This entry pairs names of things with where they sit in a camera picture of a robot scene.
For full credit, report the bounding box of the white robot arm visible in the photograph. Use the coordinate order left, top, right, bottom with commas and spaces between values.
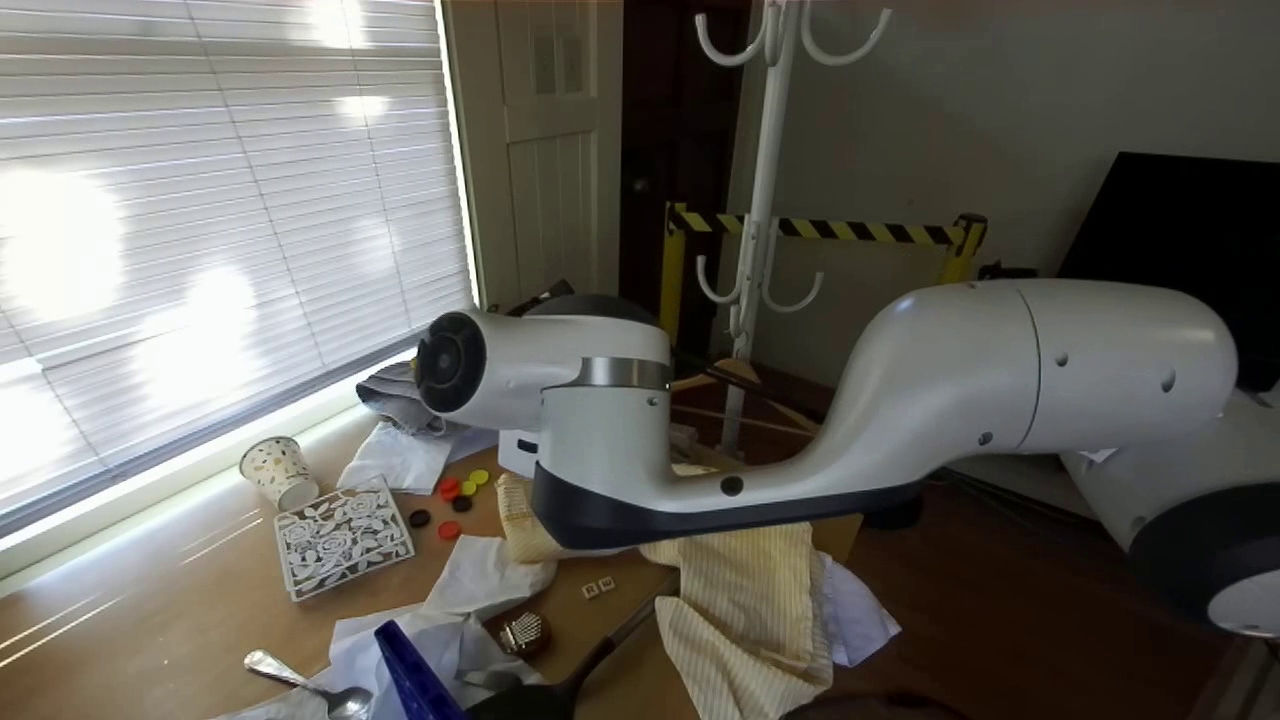
406, 280, 1280, 641

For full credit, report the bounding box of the white coat rack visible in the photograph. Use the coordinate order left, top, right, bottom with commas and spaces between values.
689, 0, 895, 458

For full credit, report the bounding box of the wooden folding stand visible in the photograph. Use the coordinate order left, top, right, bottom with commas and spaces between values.
669, 359, 833, 449

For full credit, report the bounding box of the grey folded cloth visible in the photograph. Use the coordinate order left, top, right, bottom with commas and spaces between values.
357, 366, 498, 459

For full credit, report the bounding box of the yellow cloth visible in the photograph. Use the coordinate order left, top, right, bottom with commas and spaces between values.
498, 478, 865, 720

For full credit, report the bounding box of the yellow black striped barrier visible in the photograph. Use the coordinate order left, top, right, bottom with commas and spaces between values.
659, 201, 989, 336

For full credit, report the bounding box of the patterned white box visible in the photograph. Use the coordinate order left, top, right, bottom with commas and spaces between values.
278, 489, 416, 604

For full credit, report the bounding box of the white paper cup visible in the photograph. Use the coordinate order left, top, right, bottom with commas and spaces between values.
241, 436, 322, 511

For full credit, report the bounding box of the blue connect four grid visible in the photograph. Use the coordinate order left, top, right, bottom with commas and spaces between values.
376, 622, 466, 720

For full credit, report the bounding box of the metal spoon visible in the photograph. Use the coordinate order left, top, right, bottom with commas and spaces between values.
246, 648, 372, 720

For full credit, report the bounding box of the white window blind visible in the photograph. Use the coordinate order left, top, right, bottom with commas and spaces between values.
0, 0, 467, 523

